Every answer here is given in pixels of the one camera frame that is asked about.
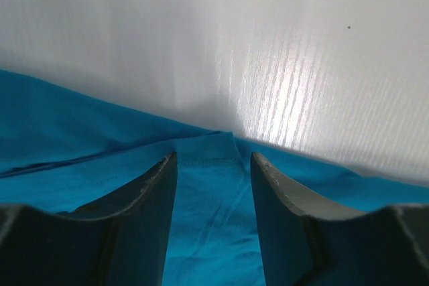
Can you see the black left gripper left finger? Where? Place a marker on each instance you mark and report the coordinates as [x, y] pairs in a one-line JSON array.
[[119, 239]]

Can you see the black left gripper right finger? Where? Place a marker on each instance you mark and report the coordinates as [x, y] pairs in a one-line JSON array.
[[308, 239]]

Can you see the bright blue t-shirt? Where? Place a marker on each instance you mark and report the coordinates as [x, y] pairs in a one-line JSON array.
[[61, 149]]

